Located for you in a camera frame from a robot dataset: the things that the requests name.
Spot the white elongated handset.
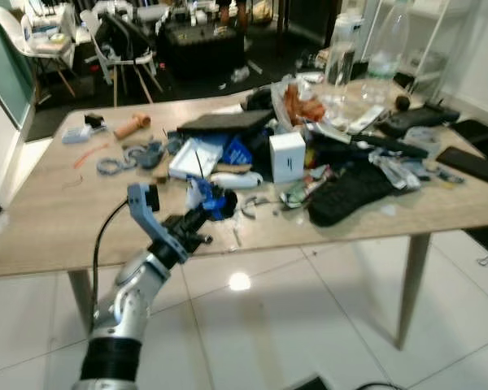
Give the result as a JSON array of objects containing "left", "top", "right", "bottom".
[{"left": 209, "top": 170, "right": 266, "bottom": 190}]

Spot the blue printed packet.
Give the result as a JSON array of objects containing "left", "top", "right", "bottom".
[{"left": 220, "top": 134, "right": 259, "bottom": 169}]

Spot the white flat tray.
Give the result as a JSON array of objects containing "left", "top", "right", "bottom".
[{"left": 168, "top": 133, "right": 226, "bottom": 181}]

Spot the small white box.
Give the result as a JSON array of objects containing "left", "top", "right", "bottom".
[{"left": 269, "top": 131, "right": 307, "bottom": 184}]

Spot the flat black laptop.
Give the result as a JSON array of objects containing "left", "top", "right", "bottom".
[{"left": 176, "top": 109, "right": 275, "bottom": 137}]

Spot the clear bag with orange snacks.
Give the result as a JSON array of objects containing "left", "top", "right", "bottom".
[{"left": 272, "top": 74, "right": 332, "bottom": 132}]

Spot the orange-brown cylinder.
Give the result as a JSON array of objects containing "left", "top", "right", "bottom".
[{"left": 113, "top": 113, "right": 153, "bottom": 140}]

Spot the black curved keyboard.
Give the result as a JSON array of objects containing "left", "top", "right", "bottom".
[{"left": 307, "top": 161, "right": 401, "bottom": 228}]

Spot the thin orange strip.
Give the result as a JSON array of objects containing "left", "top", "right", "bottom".
[{"left": 72, "top": 143, "right": 112, "bottom": 169}]

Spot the light wooden table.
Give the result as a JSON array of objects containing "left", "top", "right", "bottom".
[{"left": 0, "top": 75, "right": 488, "bottom": 352}]

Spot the small white-blue packet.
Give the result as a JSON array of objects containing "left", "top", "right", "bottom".
[{"left": 62, "top": 125, "right": 93, "bottom": 145}]

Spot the large black case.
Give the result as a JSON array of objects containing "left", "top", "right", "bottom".
[{"left": 158, "top": 18, "right": 248, "bottom": 80}]

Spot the long black bar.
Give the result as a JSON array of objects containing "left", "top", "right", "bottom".
[{"left": 308, "top": 125, "right": 429, "bottom": 160}]

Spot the silver foil wrapper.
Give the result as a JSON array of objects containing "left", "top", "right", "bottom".
[{"left": 369, "top": 151, "right": 430, "bottom": 193}]

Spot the clear bottle with white label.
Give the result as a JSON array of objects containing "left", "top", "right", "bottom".
[{"left": 325, "top": 15, "right": 364, "bottom": 92}]

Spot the white chair with black bag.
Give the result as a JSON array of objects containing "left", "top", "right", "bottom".
[{"left": 79, "top": 8, "right": 165, "bottom": 108}]

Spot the black floor device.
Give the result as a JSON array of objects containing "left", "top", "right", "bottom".
[{"left": 288, "top": 373, "right": 336, "bottom": 390}]

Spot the black game controller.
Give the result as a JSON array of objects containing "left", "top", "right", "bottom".
[{"left": 377, "top": 103, "right": 462, "bottom": 137}]

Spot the large clear plastic bottle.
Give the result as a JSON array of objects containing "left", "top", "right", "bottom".
[{"left": 364, "top": 0, "right": 413, "bottom": 84}]

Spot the black smartphone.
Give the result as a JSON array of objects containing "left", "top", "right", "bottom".
[{"left": 435, "top": 145, "right": 488, "bottom": 189}]

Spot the black tablet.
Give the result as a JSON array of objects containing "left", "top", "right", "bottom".
[{"left": 451, "top": 119, "right": 488, "bottom": 145}]

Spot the white chair with clutter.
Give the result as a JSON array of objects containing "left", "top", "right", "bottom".
[{"left": 0, "top": 4, "right": 80, "bottom": 100}]

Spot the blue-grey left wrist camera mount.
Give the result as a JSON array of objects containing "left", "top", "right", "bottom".
[{"left": 127, "top": 183, "right": 181, "bottom": 254}]

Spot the grey tangled strap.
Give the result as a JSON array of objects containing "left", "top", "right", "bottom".
[{"left": 96, "top": 140, "right": 168, "bottom": 177}]

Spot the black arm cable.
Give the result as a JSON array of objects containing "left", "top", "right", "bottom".
[{"left": 89, "top": 197, "right": 141, "bottom": 327}]

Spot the black floor cable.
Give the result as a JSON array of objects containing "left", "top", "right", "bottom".
[{"left": 353, "top": 381, "right": 405, "bottom": 390}]

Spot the green wall board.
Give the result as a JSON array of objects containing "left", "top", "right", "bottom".
[{"left": 0, "top": 0, "right": 38, "bottom": 128}]

